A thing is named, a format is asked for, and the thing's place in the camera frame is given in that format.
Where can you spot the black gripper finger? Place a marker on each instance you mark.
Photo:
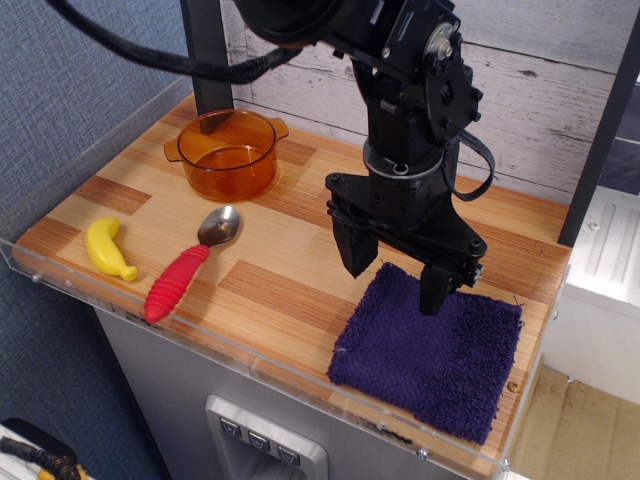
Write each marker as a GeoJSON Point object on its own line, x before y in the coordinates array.
{"type": "Point", "coordinates": [357, 244]}
{"type": "Point", "coordinates": [436, 283]}

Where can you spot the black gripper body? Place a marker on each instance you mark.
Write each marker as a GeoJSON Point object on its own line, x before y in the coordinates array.
{"type": "Point", "coordinates": [416, 218]}

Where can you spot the orange transparent bowl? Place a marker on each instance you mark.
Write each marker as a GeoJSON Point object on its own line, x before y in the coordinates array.
{"type": "Point", "coordinates": [228, 155]}

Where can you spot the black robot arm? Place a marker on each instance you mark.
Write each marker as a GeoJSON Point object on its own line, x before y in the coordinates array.
{"type": "Point", "coordinates": [420, 99]}

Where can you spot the purple towel cloth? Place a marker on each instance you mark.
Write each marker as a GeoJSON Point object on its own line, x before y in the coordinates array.
{"type": "Point", "coordinates": [447, 370]}

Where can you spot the white appliance at right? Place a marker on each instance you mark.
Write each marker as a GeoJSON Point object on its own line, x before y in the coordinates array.
{"type": "Point", "coordinates": [593, 333]}

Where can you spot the grey cabinet with button panel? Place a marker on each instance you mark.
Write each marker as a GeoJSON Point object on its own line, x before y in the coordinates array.
{"type": "Point", "coordinates": [219, 411]}

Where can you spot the yellow toy banana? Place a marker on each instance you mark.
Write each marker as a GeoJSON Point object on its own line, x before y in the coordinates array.
{"type": "Point", "coordinates": [104, 253]}

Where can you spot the yellow black object bottom left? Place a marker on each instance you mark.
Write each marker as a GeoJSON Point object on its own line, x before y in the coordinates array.
{"type": "Point", "coordinates": [28, 452]}

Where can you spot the red handled metal spoon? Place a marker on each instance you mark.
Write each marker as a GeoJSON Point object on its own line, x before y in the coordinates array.
{"type": "Point", "coordinates": [220, 227]}

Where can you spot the dark left frame post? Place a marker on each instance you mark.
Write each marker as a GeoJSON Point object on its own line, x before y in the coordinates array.
{"type": "Point", "coordinates": [204, 34]}

